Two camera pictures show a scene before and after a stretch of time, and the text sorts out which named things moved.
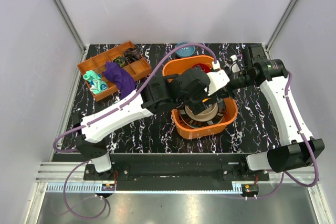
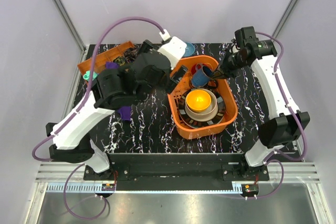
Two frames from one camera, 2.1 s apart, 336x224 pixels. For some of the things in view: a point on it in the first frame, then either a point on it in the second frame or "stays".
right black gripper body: [241, 81] to [231, 62]
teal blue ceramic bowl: [185, 51] stays
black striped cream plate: [192, 123] stays
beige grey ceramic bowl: [207, 115] stays
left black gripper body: [196, 104] to [166, 84]
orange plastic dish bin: [171, 64] stays
